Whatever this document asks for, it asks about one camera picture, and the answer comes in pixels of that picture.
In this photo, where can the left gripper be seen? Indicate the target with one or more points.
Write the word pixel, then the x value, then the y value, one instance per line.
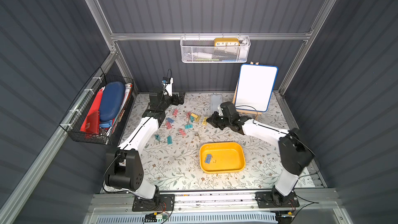
pixel 173 99

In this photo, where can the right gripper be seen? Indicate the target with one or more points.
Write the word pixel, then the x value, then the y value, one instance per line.
pixel 219 122

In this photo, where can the yellow storage box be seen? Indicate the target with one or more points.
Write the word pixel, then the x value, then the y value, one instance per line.
pixel 227 157

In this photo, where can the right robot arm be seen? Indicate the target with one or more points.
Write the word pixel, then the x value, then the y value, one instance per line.
pixel 294 154

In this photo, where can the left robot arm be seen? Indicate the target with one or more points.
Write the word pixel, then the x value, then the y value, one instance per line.
pixel 124 169

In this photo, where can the pink binder clip top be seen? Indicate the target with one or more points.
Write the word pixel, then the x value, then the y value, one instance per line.
pixel 175 112

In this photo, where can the pink binder clip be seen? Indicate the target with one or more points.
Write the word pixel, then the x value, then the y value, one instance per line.
pixel 168 125
pixel 175 112
pixel 182 132

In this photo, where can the pink binder clip middle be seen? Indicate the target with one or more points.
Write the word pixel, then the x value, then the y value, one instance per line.
pixel 168 125

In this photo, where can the pink binder clip lower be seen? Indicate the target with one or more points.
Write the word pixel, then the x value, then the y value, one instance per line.
pixel 182 132

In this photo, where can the light blue plastic case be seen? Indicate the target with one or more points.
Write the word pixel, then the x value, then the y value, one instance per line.
pixel 215 101

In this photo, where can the wooden easel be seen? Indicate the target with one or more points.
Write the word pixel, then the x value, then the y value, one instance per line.
pixel 248 111

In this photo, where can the blue oval pouch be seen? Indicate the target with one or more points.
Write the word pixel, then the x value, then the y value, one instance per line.
pixel 113 96

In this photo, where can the yellow clock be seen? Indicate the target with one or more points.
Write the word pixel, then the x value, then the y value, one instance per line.
pixel 226 42

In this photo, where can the whiteboard with blue frame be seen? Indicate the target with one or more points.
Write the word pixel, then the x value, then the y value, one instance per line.
pixel 255 86

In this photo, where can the white wire wall basket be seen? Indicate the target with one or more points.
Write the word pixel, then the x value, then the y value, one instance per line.
pixel 201 49

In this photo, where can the black wire side basket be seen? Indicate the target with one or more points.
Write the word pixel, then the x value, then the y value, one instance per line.
pixel 110 132

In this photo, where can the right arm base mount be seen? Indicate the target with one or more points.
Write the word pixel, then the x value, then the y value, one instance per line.
pixel 276 200

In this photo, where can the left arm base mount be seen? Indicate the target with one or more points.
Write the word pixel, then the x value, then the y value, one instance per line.
pixel 159 203

